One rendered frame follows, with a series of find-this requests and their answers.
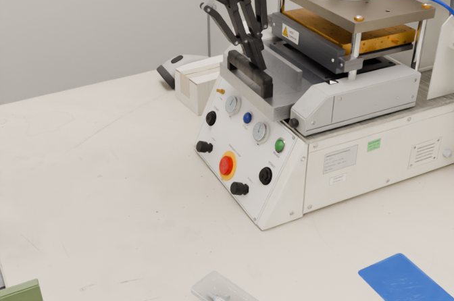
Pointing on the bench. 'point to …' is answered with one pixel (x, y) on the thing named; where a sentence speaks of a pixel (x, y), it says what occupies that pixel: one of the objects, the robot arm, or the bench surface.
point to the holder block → (305, 62)
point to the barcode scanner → (167, 70)
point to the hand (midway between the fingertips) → (255, 52)
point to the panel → (244, 149)
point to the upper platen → (369, 44)
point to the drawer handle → (246, 66)
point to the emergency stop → (225, 165)
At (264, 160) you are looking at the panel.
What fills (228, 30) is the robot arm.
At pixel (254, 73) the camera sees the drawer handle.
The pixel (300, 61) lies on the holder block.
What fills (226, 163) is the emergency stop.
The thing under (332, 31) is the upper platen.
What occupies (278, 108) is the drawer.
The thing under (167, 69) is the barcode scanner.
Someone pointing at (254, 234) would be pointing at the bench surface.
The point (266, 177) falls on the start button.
